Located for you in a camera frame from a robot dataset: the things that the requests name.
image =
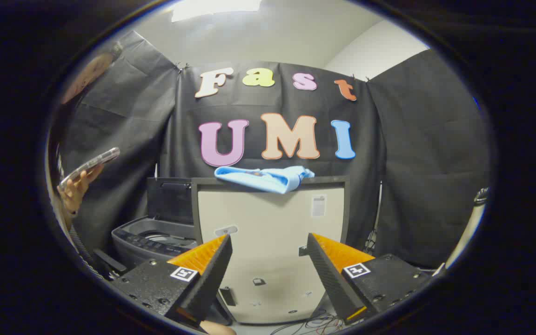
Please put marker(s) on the person's knee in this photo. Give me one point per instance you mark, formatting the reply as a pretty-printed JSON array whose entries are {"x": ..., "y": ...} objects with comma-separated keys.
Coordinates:
[{"x": 217, "y": 329}]

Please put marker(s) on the black chair armrest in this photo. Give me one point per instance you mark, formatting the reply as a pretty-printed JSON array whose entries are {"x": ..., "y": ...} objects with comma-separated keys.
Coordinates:
[{"x": 109, "y": 262}]

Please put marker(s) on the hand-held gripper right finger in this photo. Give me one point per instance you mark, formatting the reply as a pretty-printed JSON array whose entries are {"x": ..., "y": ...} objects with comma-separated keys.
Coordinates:
[{"x": 333, "y": 284}]

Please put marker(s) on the black backdrop cloth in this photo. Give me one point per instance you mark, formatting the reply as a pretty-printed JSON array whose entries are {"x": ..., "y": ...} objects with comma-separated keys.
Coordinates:
[{"x": 417, "y": 153}]

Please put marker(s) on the light blue garment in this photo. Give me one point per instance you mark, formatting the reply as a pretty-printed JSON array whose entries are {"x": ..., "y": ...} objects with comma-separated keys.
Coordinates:
[{"x": 268, "y": 179}]

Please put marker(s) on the dark washing machine lid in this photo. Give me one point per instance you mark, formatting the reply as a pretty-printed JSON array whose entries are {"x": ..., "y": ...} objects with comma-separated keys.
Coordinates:
[{"x": 168, "y": 200}]

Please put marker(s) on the grey washing machine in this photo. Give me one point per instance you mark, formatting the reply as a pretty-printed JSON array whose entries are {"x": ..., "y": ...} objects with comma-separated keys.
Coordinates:
[{"x": 130, "y": 246}]

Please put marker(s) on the smartphone in spotted case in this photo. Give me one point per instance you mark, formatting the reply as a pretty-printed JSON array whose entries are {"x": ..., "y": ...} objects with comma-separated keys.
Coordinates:
[{"x": 92, "y": 163}]

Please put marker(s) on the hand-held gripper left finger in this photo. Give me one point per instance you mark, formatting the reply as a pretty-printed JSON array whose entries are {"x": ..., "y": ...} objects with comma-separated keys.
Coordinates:
[{"x": 203, "y": 288}]

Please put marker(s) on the beige cabinet with dark frame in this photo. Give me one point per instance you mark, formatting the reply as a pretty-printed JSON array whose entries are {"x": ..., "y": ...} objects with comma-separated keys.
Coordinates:
[{"x": 268, "y": 223}]

